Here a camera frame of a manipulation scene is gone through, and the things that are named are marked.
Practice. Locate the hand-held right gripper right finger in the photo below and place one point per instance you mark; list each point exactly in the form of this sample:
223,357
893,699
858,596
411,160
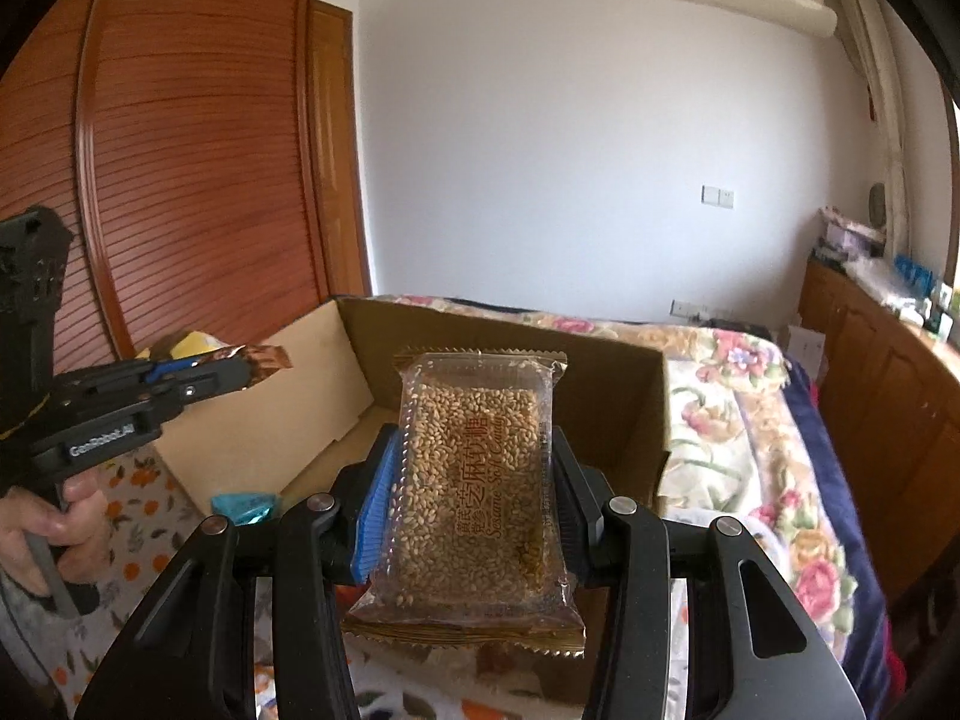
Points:
574,517

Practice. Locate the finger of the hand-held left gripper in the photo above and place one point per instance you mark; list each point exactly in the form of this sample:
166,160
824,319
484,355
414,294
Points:
187,399
221,373

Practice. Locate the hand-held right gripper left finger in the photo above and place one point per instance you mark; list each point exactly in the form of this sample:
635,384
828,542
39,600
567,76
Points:
379,510

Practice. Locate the brown foil snack packet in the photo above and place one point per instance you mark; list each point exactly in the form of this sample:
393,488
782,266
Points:
262,366

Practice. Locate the clear sesame candy packet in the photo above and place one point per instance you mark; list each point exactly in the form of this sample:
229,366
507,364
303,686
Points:
472,480

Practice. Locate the cardboard box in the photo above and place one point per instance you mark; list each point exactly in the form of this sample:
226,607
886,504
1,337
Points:
600,405

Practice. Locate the person's left hand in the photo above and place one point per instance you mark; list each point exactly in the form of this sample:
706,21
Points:
79,517

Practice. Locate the yellow plush toy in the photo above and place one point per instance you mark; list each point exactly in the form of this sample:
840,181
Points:
187,345

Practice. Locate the teal candy wrapper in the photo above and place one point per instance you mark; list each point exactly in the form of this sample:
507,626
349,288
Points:
244,508

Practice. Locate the orange fruit print tablecloth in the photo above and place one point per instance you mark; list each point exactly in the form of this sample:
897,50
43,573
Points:
150,540

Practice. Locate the floral blanket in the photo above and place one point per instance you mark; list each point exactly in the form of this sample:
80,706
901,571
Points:
720,420

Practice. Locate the wooden slatted wardrobe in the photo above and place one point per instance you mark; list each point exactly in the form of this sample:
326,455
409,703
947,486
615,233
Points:
187,165

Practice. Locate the white paper box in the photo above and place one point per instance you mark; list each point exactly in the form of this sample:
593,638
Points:
806,351

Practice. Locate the dark blue blanket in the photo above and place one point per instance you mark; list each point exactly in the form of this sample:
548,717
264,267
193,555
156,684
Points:
862,525

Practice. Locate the wooden cabinet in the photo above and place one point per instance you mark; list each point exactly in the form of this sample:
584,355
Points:
885,390

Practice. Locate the red cloth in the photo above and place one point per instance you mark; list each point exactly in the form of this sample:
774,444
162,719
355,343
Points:
898,671

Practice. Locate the clear plastic bag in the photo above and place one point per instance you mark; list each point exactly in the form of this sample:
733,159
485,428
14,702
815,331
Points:
885,289

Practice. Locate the pile of small boxes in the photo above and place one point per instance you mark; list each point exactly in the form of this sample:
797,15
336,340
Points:
847,240

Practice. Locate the blue bottles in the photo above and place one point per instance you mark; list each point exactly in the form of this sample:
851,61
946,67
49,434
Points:
915,272

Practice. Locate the round grey stand mirror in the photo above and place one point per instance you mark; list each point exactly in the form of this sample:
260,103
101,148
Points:
877,204

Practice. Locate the window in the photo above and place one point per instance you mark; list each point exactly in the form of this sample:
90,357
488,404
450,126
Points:
954,202

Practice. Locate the patterned curtain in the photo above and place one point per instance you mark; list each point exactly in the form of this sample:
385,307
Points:
881,105

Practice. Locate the white wall socket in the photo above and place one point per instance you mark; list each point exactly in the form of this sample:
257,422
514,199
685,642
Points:
688,309

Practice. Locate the white wall switch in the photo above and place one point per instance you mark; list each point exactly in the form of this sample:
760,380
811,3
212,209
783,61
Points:
718,195

